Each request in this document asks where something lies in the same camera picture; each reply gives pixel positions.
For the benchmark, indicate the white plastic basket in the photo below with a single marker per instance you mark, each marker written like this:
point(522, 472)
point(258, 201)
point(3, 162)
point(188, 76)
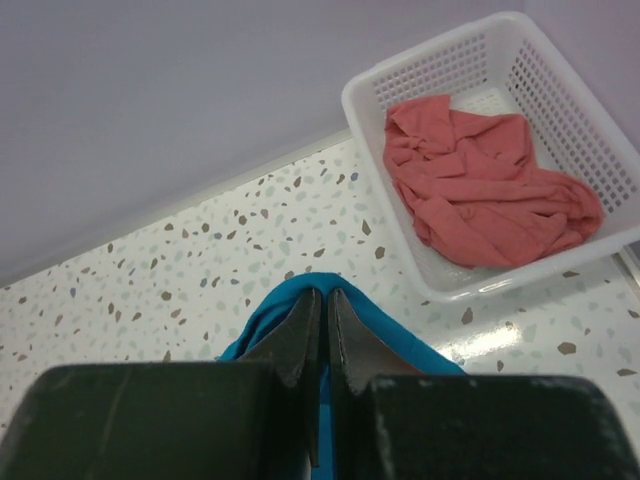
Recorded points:
point(502, 64)

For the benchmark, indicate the salmon pink t shirt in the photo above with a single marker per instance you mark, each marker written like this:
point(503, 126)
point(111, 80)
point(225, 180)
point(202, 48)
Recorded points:
point(474, 190)

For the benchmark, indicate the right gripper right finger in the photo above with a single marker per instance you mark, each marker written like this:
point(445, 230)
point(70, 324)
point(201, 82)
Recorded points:
point(392, 421)

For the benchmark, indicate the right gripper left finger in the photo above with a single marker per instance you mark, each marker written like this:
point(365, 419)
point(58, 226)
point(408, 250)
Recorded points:
point(255, 417)

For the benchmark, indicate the blue t shirt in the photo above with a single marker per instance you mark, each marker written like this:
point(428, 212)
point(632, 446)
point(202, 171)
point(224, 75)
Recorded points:
point(276, 306)

